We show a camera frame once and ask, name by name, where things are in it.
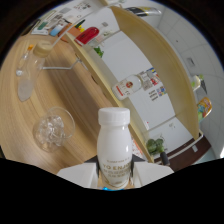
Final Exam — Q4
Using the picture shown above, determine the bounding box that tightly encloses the glass jar with wooden lid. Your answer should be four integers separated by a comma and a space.
17, 40, 54, 102

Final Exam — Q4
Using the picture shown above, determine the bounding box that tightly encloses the brown door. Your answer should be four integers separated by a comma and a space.
163, 134, 212, 173

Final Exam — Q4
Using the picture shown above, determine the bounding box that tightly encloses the clear glass with ice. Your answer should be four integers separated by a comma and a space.
32, 106, 76, 153

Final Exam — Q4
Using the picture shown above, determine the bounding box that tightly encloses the yellow snack bag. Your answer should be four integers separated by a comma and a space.
196, 96, 213, 123

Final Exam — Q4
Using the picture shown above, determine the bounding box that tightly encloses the two-tier wooden shelf rack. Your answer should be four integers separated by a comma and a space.
41, 4, 204, 164

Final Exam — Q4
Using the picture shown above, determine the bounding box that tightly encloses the clear bottle with green cap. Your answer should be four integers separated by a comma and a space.
191, 73, 205, 93

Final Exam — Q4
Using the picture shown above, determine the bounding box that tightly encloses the green potted plant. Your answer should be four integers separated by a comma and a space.
93, 46, 105, 58

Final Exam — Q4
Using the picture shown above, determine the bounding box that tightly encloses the red liquid glass bottle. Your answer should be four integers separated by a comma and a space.
74, 26, 100, 46

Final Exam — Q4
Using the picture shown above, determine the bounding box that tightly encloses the black foil bag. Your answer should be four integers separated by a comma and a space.
124, 6, 163, 18

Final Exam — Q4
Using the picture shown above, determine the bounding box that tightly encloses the multicolour wall poster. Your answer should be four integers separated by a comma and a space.
156, 85, 167, 98

